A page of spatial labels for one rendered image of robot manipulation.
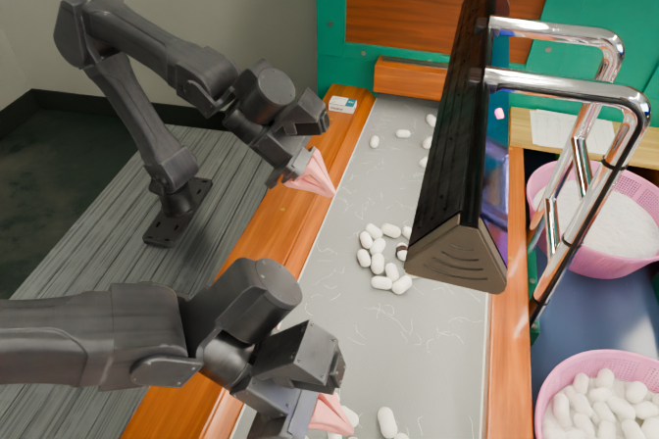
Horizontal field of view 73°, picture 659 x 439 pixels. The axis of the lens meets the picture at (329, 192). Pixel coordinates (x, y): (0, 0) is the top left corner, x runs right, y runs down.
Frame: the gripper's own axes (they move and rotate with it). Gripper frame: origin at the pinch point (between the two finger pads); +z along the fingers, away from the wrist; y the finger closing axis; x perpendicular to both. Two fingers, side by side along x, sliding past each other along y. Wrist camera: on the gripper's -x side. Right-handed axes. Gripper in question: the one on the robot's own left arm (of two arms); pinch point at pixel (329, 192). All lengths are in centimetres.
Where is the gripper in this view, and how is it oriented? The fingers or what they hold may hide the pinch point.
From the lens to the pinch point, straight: 72.5
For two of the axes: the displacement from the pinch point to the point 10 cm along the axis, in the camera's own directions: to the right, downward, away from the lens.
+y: 2.9, -6.5, 7.1
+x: -6.2, 4.3, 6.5
